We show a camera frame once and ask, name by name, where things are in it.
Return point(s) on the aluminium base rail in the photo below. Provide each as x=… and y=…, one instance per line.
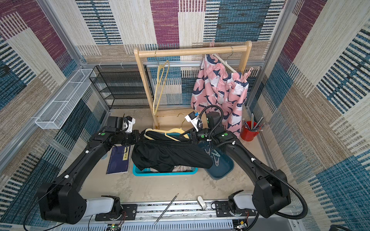
x=184, y=216

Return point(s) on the wooden clothes rack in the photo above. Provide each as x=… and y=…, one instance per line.
x=139, y=55

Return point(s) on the small white block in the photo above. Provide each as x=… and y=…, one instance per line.
x=202, y=203

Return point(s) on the white wire wall basket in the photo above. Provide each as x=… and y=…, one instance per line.
x=59, y=109

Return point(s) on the dark blue book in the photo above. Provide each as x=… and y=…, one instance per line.
x=119, y=161

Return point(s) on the pink clothespin on rail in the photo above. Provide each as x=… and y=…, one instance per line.
x=212, y=42

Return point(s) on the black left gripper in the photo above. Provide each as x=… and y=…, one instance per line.
x=136, y=134

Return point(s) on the yellow hanger of beige shorts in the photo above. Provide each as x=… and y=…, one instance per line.
x=161, y=80

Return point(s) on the mint clothespin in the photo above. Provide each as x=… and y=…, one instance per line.
x=214, y=154

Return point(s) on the pink patterned shorts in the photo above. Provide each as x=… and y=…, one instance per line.
x=214, y=86

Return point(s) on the thin metal rod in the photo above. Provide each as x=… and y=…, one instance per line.
x=165, y=210

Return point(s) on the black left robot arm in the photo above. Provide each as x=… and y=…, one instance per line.
x=60, y=201

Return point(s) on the pink clothespin right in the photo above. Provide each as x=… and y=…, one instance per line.
x=247, y=74

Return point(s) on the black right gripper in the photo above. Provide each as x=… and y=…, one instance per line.
x=192, y=135

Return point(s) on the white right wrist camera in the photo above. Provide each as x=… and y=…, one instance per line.
x=195, y=119

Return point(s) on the black shorts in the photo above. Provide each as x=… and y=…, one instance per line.
x=162, y=153

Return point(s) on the black wire shelf rack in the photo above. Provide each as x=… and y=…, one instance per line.
x=120, y=86

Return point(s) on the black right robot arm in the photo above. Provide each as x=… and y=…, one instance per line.
x=272, y=192

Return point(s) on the turquoise plastic basket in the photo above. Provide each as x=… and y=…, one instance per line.
x=148, y=173

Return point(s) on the red pen cup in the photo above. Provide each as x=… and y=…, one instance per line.
x=246, y=133

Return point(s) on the dark teal plastic tray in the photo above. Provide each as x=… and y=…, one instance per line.
x=226, y=164

